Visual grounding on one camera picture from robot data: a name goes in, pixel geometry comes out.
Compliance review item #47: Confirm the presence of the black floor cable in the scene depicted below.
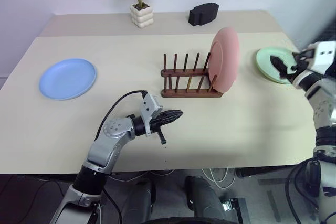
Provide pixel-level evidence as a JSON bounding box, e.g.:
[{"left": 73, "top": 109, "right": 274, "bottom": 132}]
[{"left": 0, "top": 173, "right": 65, "bottom": 192}]

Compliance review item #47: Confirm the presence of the black floor pedal box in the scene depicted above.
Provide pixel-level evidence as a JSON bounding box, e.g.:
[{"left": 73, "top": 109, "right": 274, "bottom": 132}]
[{"left": 222, "top": 197, "right": 253, "bottom": 224}]

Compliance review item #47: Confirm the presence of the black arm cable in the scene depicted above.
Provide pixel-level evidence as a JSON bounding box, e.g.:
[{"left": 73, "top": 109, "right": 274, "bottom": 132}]
[
  {"left": 94, "top": 90, "right": 148, "bottom": 141},
  {"left": 287, "top": 157, "right": 323, "bottom": 224}
]

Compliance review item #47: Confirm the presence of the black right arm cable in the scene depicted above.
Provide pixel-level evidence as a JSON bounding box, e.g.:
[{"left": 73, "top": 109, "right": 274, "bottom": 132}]
[{"left": 287, "top": 157, "right": 323, "bottom": 224}]

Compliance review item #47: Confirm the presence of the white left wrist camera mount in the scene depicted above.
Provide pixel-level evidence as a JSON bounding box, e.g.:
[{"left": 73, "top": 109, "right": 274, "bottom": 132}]
[{"left": 139, "top": 92, "right": 164, "bottom": 137}]

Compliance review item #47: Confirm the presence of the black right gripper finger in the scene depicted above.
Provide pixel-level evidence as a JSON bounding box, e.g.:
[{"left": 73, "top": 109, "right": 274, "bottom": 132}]
[
  {"left": 292, "top": 48, "right": 316, "bottom": 62},
  {"left": 269, "top": 55, "right": 295, "bottom": 77}
]

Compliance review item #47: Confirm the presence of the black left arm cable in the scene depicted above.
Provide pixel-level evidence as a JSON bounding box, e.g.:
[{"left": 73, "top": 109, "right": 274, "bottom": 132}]
[{"left": 94, "top": 90, "right": 148, "bottom": 141}]

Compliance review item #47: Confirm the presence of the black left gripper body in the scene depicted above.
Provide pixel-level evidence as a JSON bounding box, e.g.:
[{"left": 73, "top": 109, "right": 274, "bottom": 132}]
[{"left": 149, "top": 114, "right": 167, "bottom": 145}]

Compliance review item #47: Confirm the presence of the green plate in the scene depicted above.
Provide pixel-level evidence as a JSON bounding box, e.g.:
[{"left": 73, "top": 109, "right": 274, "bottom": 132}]
[{"left": 256, "top": 46, "right": 301, "bottom": 85}]

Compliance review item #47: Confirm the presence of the wooden dish rack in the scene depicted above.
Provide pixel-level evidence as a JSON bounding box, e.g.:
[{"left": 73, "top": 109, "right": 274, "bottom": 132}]
[{"left": 160, "top": 52, "right": 225, "bottom": 98}]

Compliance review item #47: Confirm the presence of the pink plate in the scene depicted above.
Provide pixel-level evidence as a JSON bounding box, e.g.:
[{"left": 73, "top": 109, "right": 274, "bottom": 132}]
[{"left": 208, "top": 26, "right": 241, "bottom": 94}]

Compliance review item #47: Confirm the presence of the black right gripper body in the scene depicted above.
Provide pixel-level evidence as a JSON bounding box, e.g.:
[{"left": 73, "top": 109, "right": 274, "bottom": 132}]
[{"left": 286, "top": 58, "right": 312, "bottom": 84}]

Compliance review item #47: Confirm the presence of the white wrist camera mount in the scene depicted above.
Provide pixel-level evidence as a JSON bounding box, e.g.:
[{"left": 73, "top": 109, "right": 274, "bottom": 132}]
[
  {"left": 307, "top": 40, "right": 336, "bottom": 74},
  {"left": 139, "top": 92, "right": 164, "bottom": 137}
]

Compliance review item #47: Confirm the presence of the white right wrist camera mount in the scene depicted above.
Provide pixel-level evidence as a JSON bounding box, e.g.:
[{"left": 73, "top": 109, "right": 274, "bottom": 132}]
[{"left": 307, "top": 40, "right": 336, "bottom": 74}]

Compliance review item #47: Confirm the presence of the white bubbly plant pot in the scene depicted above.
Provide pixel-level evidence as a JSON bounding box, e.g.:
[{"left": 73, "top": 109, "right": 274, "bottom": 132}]
[{"left": 130, "top": 3, "right": 154, "bottom": 29}]

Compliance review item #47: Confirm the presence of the blue plate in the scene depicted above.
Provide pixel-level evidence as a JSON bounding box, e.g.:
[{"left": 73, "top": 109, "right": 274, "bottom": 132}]
[{"left": 38, "top": 58, "right": 97, "bottom": 101}]

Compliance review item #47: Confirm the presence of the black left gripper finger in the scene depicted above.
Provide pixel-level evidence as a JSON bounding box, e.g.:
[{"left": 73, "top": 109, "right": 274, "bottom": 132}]
[
  {"left": 161, "top": 115, "right": 182, "bottom": 126},
  {"left": 160, "top": 109, "right": 184, "bottom": 120}
]

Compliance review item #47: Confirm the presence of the white floor cable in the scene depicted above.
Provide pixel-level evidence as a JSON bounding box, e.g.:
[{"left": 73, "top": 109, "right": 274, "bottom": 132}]
[{"left": 201, "top": 167, "right": 237, "bottom": 190}]

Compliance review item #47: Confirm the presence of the dark grey rounded shape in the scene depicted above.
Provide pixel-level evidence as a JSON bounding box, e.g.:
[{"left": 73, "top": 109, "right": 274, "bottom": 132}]
[{"left": 184, "top": 175, "right": 224, "bottom": 224}]

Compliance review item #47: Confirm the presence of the black foam block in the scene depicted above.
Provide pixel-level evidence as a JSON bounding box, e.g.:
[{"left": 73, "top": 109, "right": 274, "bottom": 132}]
[{"left": 188, "top": 2, "right": 220, "bottom": 27}]

